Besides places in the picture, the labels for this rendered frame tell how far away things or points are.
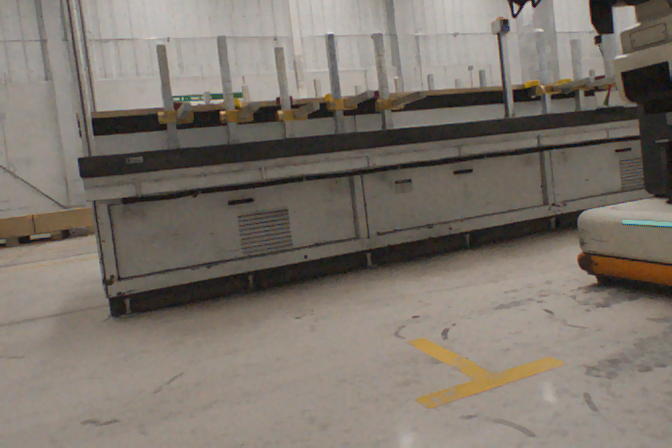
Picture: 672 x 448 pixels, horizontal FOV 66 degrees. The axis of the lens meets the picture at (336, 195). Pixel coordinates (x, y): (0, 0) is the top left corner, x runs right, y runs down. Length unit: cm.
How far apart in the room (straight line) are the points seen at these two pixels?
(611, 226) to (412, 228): 117
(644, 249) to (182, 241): 185
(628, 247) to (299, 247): 146
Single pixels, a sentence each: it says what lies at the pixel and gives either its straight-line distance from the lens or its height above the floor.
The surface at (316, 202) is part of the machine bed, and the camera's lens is 264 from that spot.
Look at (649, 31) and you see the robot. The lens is 200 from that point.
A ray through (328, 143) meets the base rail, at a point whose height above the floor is 66.
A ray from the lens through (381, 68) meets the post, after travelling 257.
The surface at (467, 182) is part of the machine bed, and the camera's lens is 307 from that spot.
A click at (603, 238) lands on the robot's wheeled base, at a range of 206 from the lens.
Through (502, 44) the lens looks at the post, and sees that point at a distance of 300.
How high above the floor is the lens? 54
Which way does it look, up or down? 3 degrees down
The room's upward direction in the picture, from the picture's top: 7 degrees counter-clockwise
